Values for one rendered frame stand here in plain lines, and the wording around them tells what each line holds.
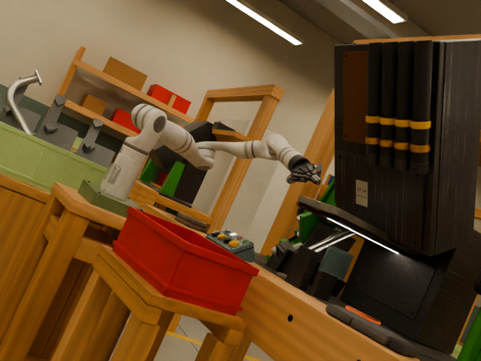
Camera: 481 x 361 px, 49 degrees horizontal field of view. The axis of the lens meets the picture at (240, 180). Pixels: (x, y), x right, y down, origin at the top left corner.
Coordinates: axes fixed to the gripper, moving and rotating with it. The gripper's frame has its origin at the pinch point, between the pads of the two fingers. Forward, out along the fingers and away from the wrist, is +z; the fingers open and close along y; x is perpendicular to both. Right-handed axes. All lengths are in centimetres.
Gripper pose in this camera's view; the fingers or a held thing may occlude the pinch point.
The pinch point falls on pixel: (316, 180)
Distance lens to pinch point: 182.1
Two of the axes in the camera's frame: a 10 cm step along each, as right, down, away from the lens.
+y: 9.1, -3.3, 2.6
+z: 3.8, 4.2, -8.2
